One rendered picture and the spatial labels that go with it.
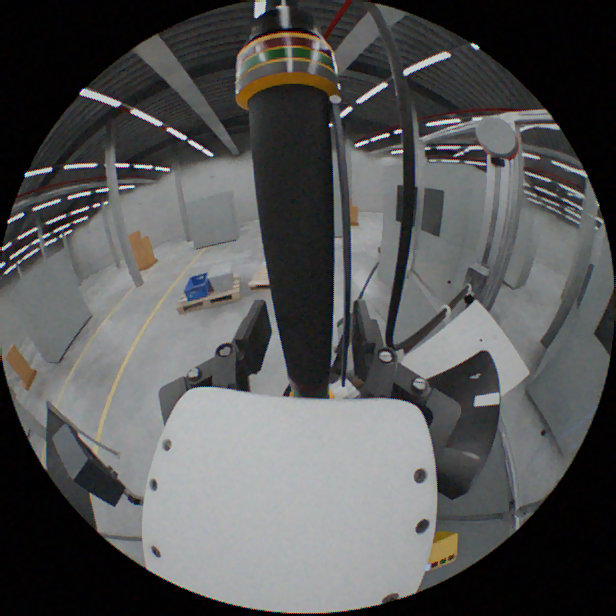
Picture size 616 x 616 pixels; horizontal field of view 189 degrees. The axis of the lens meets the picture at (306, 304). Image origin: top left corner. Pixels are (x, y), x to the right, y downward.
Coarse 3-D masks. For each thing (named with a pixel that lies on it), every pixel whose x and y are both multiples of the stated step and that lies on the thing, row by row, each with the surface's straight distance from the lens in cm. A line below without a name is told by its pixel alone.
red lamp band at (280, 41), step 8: (264, 40) 10; (272, 40) 9; (280, 40) 9; (288, 40) 9; (296, 40) 9; (304, 40) 9; (312, 40) 10; (248, 48) 10; (256, 48) 9; (264, 48) 9; (312, 48) 9; (320, 48) 10; (328, 48) 10; (240, 56) 10; (248, 56) 9; (240, 64) 10
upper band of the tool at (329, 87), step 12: (276, 36) 10; (288, 36) 10; (300, 36) 10; (312, 36) 10; (276, 48) 9; (276, 60) 8; (300, 60) 8; (312, 60) 9; (288, 72) 8; (300, 72) 8; (252, 84) 8; (264, 84) 8; (276, 84) 8; (312, 84) 8; (324, 84) 9; (240, 96) 9
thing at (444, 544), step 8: (440, 536) 68; (448, 536) 66; (456, 536) 67; (432, 544) 63; (440, 544) 65; (448, 544) 66; (456, 544) 68; (432, 552) 64; (440, 552) 66; (448, 552) 68; (456, 552) 70; (432, 560) 66; (432, 568) 67
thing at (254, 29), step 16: (272, 0) 15; (288, 0) 15; (272, 16) 12; (288, 16) 12; (304, 16) 12; (256, 32) 11; (272, 32) 15; (288, 32) 15; (304, 32) 14; (320, 32) 12
